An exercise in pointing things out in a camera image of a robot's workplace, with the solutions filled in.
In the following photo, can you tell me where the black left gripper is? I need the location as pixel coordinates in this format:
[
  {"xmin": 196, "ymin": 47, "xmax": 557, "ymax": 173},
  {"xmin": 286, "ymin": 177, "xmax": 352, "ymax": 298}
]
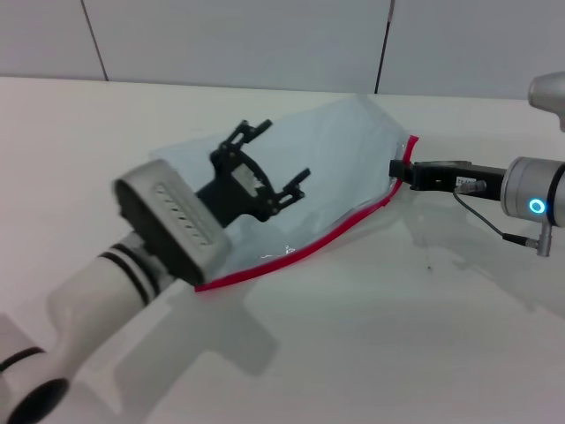
[{"xmin": 193, "ymin": 118, "xmax": 313, "ymax": 230}]

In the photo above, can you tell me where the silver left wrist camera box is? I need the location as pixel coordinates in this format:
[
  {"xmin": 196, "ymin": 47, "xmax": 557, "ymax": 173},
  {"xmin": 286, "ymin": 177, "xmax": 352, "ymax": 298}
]
[{"xmin": 114, "ymin": 158, "xmax": 232, "ymax": 284}]

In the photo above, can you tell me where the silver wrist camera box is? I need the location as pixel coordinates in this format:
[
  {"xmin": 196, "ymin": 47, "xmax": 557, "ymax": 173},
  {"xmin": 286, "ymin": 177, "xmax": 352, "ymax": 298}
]
[
  {"xmin": 527, "ymin": 71, "xmax": 565, "ymax": 133},
  {"xmin": 114, "ymin": 158, "xmax": 232, "ymax": 284}
]

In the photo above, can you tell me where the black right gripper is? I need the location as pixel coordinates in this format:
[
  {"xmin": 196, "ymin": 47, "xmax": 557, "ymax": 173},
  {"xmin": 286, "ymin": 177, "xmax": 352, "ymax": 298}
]
[{"xmin": 388, "ymin": 158, "xmax": 509, "ymax": 205}]

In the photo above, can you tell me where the clear document bag red zipper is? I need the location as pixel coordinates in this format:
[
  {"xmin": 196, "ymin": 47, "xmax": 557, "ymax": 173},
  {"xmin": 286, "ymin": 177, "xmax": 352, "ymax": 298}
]
[{"xmin": 149, "ymin": 95, "xmax": 420, "ymax": 295}]

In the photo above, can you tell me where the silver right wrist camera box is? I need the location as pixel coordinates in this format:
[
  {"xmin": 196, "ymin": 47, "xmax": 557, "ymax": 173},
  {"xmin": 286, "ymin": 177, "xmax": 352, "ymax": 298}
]
[{"xmin": 527, "ymin": 71, "xmax": 565, "ymax": 133}]

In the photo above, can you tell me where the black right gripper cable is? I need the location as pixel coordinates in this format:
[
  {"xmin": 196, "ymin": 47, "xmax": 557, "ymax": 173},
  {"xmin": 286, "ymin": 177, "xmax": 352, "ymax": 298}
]
[{"xmin": 453, "ymin": 179, "xmax": 554, "ymax": 258}]

